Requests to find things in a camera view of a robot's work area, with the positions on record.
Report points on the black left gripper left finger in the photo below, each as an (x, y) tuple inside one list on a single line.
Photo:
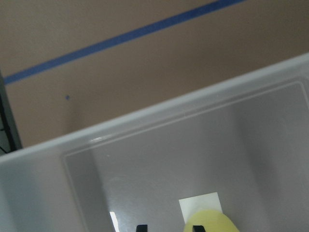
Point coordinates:
[(142, 228)]

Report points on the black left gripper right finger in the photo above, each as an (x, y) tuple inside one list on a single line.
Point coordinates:
[(198, 228)]

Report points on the yellow plastic cup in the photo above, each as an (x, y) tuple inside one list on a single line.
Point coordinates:
[(212, 221)]

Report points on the translucent white plastic box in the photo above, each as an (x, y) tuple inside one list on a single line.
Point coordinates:
[(242, 143)]

